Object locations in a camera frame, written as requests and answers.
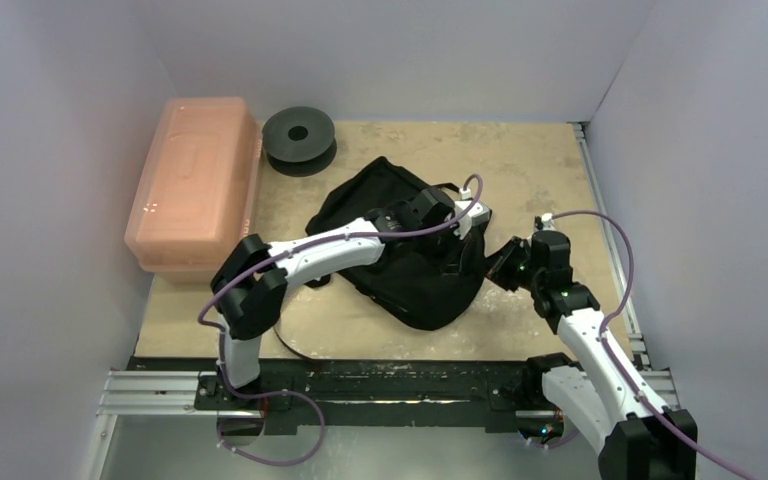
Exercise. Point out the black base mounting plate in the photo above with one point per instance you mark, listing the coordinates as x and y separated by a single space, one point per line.
364 393

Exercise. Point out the aluminium frame rail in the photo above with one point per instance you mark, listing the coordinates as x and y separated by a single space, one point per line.
519 171

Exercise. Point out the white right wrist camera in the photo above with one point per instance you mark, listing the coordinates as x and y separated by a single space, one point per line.
544 222

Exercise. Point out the black filament spool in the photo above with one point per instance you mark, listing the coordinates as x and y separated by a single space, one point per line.
299 141

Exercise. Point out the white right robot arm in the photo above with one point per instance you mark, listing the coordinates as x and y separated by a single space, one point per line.
634 432

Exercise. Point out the translucent pink storage box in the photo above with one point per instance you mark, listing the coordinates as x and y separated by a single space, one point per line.
195 199

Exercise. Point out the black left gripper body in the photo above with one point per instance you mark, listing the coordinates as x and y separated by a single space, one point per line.
445 221

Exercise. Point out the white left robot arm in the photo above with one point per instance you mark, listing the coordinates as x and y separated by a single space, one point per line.
250 288

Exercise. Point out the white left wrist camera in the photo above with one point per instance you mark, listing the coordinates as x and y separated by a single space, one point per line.
471 213

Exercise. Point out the black student backpack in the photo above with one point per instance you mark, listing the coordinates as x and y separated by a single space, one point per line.
436 278

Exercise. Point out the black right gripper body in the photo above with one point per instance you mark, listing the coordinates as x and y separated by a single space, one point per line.
504 263

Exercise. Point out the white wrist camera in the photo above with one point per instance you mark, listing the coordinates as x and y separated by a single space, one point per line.
471 213
544 222

